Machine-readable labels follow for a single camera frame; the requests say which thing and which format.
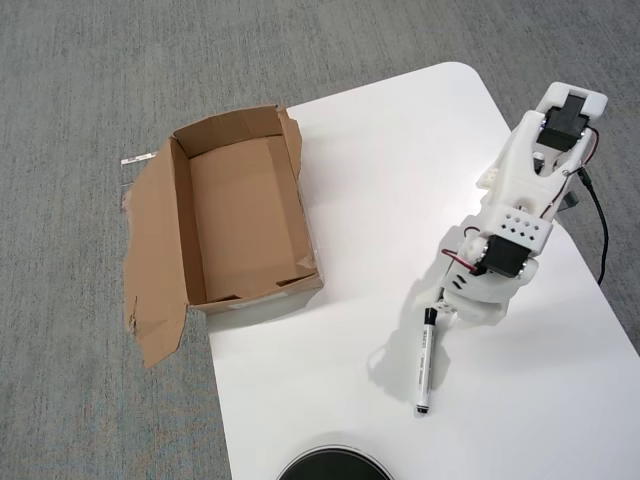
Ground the open brown cardboard box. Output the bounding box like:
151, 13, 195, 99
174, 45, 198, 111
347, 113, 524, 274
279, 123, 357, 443
121, 102, 326, 370

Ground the white marker pen black cap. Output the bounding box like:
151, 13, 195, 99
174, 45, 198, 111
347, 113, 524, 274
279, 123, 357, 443
413, 307, 440, 416

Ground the black round disc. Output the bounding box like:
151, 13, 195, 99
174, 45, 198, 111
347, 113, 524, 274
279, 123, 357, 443
275, 432, 396, 480

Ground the black power cable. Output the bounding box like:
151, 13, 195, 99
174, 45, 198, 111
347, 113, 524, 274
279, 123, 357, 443
577, 167, 611, 286

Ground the white perforated moving gripper finger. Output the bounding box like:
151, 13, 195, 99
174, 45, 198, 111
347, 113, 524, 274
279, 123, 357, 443
431, 298, 459, 322

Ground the white gripper body with slots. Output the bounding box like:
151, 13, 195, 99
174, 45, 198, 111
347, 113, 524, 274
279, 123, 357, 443
439, 258, 542, 315

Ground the white tapered fixed gripper finger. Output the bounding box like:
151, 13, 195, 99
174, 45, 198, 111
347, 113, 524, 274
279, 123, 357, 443
451, 304, 504, 332

